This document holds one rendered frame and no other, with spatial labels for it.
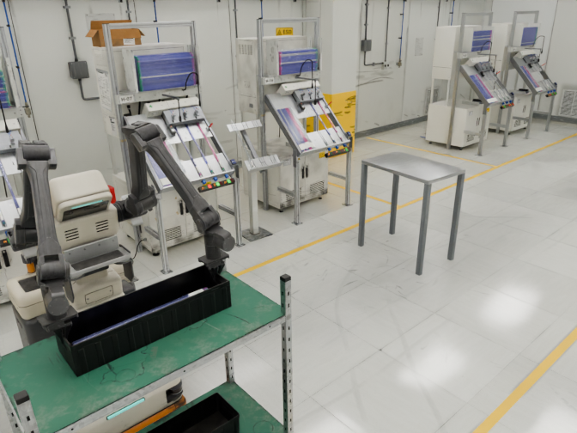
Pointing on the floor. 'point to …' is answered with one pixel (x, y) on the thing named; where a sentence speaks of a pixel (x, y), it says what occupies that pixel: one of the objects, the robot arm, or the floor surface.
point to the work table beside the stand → (429, 169)
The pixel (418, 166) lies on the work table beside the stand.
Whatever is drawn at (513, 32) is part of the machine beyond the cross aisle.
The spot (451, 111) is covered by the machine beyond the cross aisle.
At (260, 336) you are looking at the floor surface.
